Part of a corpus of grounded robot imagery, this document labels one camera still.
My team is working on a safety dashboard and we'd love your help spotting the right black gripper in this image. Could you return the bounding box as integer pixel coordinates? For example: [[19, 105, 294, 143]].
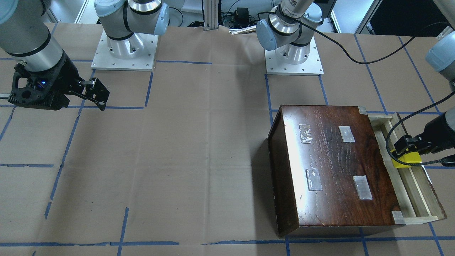
[[8, 53, 109, 111]]

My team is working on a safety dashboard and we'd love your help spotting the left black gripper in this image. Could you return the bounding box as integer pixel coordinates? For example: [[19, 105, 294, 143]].
[[393, 114, 455, 167]]

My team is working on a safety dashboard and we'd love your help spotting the yellow block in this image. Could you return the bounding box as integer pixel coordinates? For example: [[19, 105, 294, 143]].
[[391, 150, 422, 168]]

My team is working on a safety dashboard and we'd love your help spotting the dark wooden drawer box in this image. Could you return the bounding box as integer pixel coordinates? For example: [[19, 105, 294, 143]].
[[268, 105, 447, 238]]

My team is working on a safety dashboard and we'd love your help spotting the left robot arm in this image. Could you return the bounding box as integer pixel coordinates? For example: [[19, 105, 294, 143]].
[[256, 0, 455, 166]]

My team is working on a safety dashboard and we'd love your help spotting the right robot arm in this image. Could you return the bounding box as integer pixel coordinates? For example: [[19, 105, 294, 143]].
[[1, 0, 169, 110]]

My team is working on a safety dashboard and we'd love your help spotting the brown paper table cover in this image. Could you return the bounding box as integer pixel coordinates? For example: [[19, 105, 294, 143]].
[[0, 23, 454, 256]]

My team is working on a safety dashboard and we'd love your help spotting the black power adapter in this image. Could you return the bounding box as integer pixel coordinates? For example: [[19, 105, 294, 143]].
[[234, 7, 249, 24]]

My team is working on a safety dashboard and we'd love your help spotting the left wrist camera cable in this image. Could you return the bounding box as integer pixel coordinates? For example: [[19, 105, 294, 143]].
[[258, 11, 455, 167]]

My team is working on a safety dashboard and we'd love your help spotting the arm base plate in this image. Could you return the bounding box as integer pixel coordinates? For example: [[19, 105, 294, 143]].
[[265, 37, 324, 76], [91, 32, 159, 71]]

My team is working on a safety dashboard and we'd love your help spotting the aluminium frame post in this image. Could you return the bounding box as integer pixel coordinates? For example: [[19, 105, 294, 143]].
[[202, 0, 221, 31]]

